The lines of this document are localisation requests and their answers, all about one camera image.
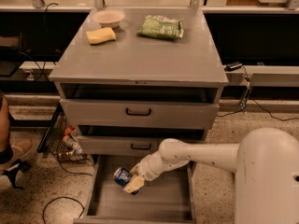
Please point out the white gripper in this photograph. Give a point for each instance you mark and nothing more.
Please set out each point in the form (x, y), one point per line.
(145, 169)

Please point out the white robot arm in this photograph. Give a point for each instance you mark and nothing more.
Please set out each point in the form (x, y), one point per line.
(265, 164)

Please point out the grey open bottom drawer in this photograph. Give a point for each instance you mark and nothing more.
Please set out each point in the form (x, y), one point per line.
(165, 200)

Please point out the grey middle drawer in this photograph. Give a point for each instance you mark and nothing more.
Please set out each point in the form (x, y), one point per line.
(109, 140)

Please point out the grey top drawer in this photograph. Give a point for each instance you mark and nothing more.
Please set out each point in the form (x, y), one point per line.
(142, 114)

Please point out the grey drawer cabinet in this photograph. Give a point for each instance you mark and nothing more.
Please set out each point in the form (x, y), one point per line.
(139, 68)

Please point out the black tripod foot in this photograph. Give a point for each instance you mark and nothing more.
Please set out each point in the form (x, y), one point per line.
(12, 171)

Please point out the person's leg with shoe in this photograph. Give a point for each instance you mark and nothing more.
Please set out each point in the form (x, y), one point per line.
(9, 153)

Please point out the black power adapter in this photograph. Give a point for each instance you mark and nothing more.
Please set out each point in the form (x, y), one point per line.
(232, 66)

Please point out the yellow sponge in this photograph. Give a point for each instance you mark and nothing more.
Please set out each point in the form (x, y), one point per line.
(100, 35)

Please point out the green chip bag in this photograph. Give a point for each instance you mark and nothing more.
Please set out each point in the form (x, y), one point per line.
(161, 27)

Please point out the beige paper bowl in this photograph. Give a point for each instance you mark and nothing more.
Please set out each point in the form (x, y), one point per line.
(109, 18)

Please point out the wire basket with bottles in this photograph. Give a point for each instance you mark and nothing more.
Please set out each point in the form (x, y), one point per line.
(64, 143)

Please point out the black metal frame leg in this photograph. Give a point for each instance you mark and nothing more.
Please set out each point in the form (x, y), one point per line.
(42, 145)

